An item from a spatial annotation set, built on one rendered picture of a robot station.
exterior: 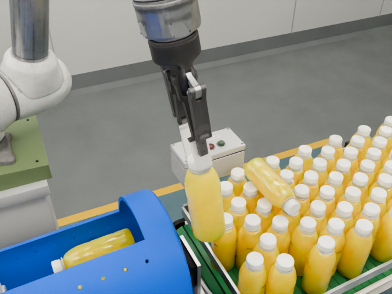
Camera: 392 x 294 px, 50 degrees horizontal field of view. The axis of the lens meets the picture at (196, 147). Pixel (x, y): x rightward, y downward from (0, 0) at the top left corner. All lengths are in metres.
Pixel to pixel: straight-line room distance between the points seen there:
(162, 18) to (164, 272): 0.48
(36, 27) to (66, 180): 1.75
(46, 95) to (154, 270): 0.73
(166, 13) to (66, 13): 2.99
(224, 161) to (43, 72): 0.59
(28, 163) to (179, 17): 0.87
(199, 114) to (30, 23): 0.72
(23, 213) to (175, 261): 0.68
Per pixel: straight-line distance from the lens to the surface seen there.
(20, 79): 1.32
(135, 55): 3.82
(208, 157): 0.71
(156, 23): 0.59
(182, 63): 0.61
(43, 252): 1.06
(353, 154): 1.33
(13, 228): 1.45
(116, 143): 3.11
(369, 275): 1.17
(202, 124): 0.64
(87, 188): 2.79
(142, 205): 0.88
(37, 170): 1.33
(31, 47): 1.28
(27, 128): 1.53
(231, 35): 4.14
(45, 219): 1.44
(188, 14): 0.59
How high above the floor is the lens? 1.86
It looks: 38 degrees down
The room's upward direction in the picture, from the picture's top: straight up
